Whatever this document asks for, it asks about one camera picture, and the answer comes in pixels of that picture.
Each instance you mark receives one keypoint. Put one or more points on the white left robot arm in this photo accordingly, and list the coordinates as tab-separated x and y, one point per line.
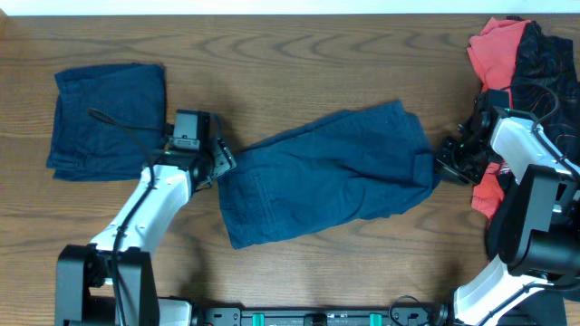
110	280

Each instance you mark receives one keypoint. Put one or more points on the dark blue denim shorts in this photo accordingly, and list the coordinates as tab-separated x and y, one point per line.
352	164

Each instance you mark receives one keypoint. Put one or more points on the folded dark blue shorts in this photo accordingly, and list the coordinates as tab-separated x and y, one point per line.
107	119

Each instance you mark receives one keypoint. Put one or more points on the red orange garment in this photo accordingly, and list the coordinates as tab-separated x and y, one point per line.
493	55

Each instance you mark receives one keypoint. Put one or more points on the black patterned garment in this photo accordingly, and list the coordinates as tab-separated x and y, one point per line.
545	83

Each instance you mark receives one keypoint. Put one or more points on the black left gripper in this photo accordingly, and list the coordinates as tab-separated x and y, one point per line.
225	161

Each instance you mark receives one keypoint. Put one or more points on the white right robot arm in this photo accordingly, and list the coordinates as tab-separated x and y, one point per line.
535	232

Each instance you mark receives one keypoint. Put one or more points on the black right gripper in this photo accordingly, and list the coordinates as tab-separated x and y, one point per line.
443	158

